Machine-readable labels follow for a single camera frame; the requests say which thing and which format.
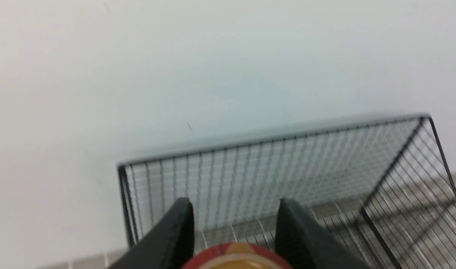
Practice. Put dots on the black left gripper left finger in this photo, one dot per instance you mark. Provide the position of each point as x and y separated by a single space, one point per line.
169 245

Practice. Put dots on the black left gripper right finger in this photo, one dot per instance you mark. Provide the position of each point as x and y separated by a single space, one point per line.
304 244

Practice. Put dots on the dark soy sauce bottle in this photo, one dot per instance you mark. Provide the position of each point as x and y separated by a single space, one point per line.
237 255

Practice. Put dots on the black wire mesh shelf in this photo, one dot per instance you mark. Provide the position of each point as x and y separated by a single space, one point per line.
382 189

